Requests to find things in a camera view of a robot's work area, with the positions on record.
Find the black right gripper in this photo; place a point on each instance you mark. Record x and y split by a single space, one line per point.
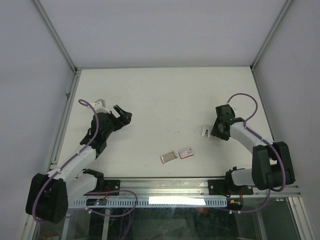
215 132

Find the left aluminium frame post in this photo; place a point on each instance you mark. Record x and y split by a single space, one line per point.
38 6

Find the white slotted cable duct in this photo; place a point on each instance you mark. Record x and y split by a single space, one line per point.
151 202

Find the right aluminium frame post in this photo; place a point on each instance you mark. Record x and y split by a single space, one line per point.
276 24

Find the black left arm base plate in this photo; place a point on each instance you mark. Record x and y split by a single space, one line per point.
111 187

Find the aluminium mounting rail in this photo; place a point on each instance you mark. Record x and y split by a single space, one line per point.
193 187

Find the aluminium frame post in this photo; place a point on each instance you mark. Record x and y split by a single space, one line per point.
38 6
276 24

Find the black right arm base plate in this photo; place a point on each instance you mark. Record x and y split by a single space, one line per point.
225 188

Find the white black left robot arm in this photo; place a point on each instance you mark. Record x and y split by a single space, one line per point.
51 194

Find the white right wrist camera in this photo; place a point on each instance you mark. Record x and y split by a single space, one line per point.
231 106

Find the red white staple box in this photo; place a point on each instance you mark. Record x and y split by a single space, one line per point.
186 153

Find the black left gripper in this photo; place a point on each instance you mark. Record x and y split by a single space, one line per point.
123 119

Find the white stapler magazine part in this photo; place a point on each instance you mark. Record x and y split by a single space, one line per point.
205 131

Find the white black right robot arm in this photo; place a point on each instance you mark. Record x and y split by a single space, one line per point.
271 165

